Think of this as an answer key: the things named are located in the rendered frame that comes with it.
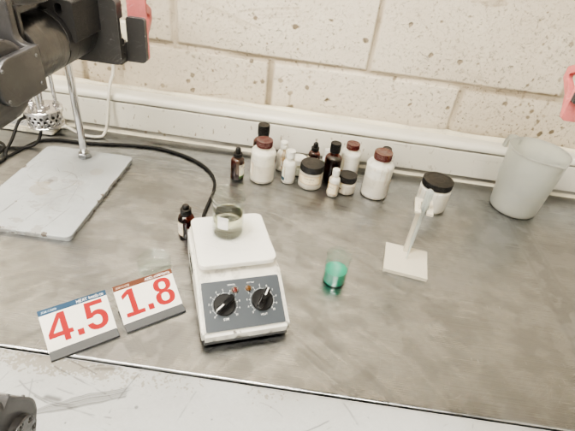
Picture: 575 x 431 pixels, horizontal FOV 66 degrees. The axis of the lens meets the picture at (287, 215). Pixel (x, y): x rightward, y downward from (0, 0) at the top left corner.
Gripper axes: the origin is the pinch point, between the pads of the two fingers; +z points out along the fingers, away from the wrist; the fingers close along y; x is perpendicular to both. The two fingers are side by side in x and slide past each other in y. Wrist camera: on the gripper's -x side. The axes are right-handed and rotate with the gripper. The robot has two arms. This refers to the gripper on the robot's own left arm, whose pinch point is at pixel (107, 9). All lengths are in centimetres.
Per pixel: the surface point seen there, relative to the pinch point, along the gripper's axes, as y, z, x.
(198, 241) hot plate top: -11.5, -2.7, 31.4
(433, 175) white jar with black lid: -55, 32, 33
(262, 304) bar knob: -22.8, -10.9, 34.5
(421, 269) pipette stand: -50, 8, 39
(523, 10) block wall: -66, 48, 0
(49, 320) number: 5.7, -16.8, 37.3
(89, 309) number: 1.6, -13.8, 37.5
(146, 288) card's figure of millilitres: -4.9, -8.5, 37.3
